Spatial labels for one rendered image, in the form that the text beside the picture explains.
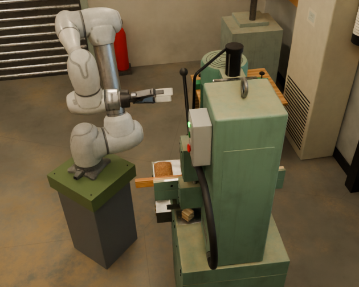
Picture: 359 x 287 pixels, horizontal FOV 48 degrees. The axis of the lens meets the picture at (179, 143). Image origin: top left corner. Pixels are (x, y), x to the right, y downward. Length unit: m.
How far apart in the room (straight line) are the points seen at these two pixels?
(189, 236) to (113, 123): 0.75
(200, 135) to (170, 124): 2.54
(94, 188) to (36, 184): 1.24
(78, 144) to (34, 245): 1.02
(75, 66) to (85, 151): 0.74
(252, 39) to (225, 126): 2.72
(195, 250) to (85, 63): 0.87
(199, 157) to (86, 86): 0.54
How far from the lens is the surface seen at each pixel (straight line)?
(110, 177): 2.22
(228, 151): 1.23
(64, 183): 2.25
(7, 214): 3.21
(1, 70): 4.87
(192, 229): 1.79
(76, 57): 1.52
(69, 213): 2.53
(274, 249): 1.76
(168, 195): 1.83
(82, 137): 2.12
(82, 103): 1.62
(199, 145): 1.24
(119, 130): 2.15
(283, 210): 3.01
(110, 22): 2.08
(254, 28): 3.91
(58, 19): 2.09
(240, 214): 1.45
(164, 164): 1.90
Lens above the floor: 2.18
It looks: 38 degrees down
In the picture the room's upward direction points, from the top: 2 degrees counter-clockwise
